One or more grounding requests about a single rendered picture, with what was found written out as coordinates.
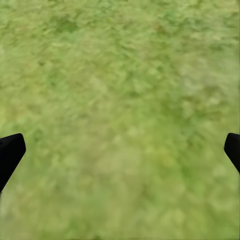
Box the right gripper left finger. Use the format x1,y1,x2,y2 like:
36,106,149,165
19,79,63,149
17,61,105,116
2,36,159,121
0,133,26,193

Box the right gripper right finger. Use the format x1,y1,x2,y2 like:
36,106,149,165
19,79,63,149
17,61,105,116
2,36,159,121
224,133,240,173

